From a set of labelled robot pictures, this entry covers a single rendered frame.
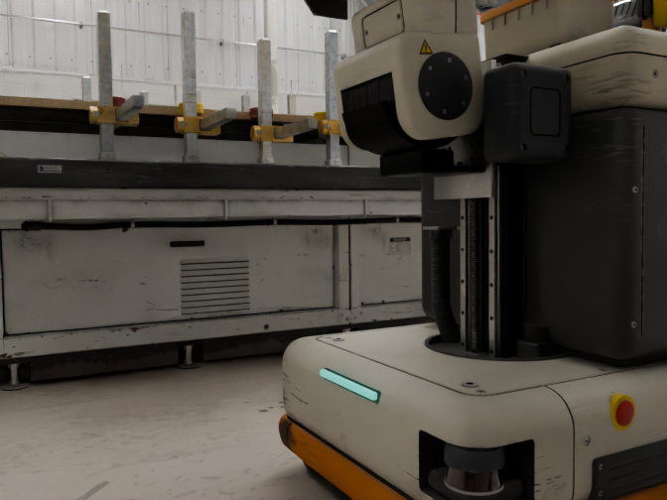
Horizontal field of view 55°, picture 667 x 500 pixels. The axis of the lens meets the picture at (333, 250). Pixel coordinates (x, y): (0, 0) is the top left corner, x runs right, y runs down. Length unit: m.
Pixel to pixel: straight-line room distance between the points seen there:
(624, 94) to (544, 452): 0.54
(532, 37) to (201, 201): 1.19
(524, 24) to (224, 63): 8.71
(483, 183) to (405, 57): 0.27
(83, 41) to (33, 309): 7.46
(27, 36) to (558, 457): 8.97
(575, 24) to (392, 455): 0.79
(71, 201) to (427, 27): 1.28
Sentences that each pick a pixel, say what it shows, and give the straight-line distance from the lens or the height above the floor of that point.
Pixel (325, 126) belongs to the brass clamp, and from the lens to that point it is 2.24.
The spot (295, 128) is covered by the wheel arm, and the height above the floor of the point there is 0.80.
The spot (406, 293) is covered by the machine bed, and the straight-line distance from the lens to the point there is 2.72.
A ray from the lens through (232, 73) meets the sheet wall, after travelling 9.92.
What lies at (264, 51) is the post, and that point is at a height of 1.07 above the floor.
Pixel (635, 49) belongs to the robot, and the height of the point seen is 0.77.
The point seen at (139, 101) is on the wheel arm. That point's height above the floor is 0.83.
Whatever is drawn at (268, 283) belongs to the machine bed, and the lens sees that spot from 2.42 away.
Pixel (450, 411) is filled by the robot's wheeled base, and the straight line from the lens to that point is 0.89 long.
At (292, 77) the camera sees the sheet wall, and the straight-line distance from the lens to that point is 10.24.
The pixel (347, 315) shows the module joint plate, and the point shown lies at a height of 0.14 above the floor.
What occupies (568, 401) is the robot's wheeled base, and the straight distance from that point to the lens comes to 0.97.
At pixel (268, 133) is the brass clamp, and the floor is 0.80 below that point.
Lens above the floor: 0.53
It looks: 3 degrees down
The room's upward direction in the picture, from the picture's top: 1 degrees counter-clockwise
